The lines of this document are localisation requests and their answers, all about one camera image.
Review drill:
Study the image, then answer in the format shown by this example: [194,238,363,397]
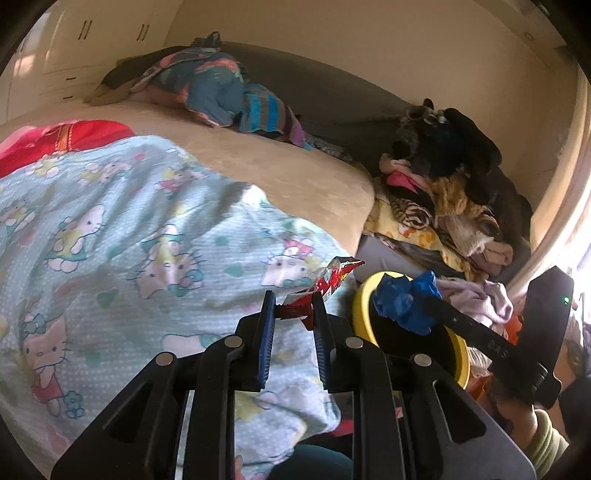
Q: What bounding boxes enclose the person's right forearm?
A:
[522,408,571,467]

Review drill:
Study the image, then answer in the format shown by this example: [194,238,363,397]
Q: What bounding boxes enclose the blue cartoon printed blanket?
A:
[0,134,358,480]

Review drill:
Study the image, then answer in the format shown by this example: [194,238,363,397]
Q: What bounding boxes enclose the blue plastic bag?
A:
[372,270,443,337]

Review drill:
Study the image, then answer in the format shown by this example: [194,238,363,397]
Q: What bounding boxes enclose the red blanket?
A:
[0,119,136,178]

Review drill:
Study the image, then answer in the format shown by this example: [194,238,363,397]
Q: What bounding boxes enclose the yellow rimmed black trash bin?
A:
[352,271,471,386]

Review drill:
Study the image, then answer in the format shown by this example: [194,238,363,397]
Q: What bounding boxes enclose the blue floral quilt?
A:
[129,32,250,129]

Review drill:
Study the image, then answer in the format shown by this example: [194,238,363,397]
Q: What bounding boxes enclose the striped cloth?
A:
[238,83,315,151]

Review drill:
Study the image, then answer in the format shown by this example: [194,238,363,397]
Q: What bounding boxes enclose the lilac cloth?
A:
[436,278,514,333]

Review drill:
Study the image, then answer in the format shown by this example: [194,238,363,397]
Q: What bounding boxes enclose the grey headboard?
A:
[217,41,426,162]

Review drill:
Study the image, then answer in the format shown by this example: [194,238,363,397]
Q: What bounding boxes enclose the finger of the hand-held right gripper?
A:
[421,292,523,368]

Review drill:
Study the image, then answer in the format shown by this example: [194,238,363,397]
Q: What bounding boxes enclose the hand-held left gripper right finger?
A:
[310,292,539,480]

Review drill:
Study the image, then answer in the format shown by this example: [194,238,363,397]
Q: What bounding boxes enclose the cream wardrobe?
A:
[0,0,181,123]

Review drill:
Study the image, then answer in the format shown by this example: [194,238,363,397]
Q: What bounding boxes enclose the dark patterned cloth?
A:
[305,134,352,162]

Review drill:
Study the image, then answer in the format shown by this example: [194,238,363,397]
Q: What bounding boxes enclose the dark brown cloth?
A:
[90,51,185,104]

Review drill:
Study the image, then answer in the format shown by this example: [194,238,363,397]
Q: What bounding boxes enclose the pile of clothes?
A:
[365,98,534,282]

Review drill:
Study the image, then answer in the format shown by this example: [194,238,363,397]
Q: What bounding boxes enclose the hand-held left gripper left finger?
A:
[51,290,278,480]

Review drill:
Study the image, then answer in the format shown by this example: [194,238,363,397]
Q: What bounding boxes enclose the person's teal pants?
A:
[268,443,356,480]

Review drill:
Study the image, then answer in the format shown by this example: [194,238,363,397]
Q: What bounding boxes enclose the dark snack packet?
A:
[277,257,366,330]

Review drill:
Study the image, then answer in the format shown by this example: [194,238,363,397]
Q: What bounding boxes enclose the person's right hand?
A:
[492,390,543,446]

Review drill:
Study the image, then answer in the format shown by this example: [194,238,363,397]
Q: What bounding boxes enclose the beige bed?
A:
[0,95,376,259]

